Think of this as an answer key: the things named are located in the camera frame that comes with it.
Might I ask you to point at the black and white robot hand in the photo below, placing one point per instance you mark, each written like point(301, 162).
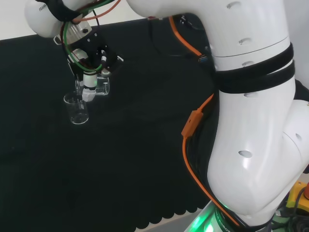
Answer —
point(96, 50)

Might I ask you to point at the large clear glass beaker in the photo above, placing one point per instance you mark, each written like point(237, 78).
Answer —
point(104, 87)

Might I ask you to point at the small graduated glass beaker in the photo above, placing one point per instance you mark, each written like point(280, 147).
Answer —
point(78, 116)

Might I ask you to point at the blue plug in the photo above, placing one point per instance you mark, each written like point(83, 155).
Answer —
point(203, 58)

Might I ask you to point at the black bench cloth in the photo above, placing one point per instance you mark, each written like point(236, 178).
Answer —
point(120, 157)

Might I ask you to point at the yellow stop button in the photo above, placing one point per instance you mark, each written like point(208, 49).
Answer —
point(294, 193)

